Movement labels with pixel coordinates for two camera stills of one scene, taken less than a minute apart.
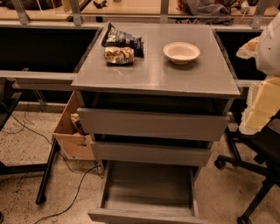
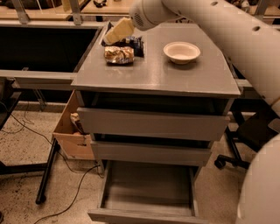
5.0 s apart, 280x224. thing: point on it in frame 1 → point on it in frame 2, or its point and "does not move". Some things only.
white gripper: (269, 52) → (142, 16)
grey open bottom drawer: (148, 192) does not move
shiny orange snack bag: (119, 56) does not move
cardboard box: (73, 145) does not move
